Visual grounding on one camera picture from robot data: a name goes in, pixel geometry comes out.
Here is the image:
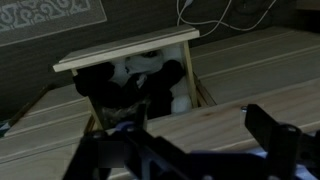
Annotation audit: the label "wooden bed frame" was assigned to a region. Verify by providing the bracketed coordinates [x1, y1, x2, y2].
[0, 78, 320, 180]

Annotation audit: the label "grey rug with pale ornament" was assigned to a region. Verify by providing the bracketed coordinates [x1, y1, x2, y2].
[0, 0, 108, 48]

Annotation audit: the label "small white sock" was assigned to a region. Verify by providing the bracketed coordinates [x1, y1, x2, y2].
[135, 73, 148, 89]

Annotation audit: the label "white floor cable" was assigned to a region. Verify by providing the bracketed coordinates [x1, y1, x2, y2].
[175, 0, 278, 38]

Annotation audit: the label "open wooden drawer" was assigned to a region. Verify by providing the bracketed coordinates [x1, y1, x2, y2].
[52, 23, 218, 135]

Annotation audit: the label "green printed cardboard box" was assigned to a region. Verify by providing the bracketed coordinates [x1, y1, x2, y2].
[0, 119, 15, 139]

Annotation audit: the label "black clothing pile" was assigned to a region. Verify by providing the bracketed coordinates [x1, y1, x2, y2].
[72, 59, 187, 120]

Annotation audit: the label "light patterned sock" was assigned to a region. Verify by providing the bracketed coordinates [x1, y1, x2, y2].
[99, 99, 149, 126]

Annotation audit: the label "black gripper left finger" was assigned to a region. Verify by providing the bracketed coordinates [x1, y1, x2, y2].
[134, 103, 149, 132]

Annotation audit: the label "closed wooden drawer front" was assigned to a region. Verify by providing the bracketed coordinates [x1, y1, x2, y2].
[189, 25, 320, 108]
[0, 83, 98, 161]

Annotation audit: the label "white sock bundle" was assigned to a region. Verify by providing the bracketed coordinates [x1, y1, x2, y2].
[168, 44, 193, 115]

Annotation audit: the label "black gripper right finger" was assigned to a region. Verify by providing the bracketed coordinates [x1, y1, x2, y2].
[244, 103, 303, 163]

